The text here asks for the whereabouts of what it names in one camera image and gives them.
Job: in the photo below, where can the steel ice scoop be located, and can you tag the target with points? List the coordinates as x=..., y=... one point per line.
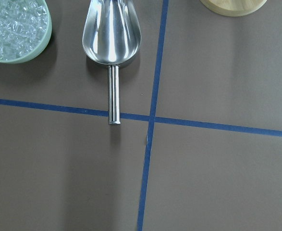
x=112, y=38

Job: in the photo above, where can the wooden cup stand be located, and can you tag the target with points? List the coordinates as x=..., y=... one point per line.
x=233, y=8

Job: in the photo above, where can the green bowl of ice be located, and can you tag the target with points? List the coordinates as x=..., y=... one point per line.
x=25, y=30

